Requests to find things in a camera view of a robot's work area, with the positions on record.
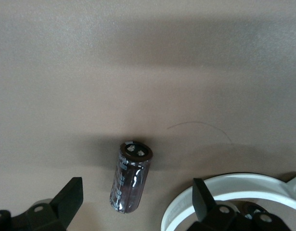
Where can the white curved plastic clamp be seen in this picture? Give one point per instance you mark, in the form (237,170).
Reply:
(246,184)

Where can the dark brown relay block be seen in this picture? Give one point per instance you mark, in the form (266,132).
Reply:
(131,180)

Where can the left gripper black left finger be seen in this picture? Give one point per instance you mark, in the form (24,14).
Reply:
(63,207)

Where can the brown table mat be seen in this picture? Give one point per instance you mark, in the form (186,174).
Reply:
(90,72)

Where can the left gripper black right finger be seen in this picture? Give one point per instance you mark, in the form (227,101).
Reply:
(205,207)

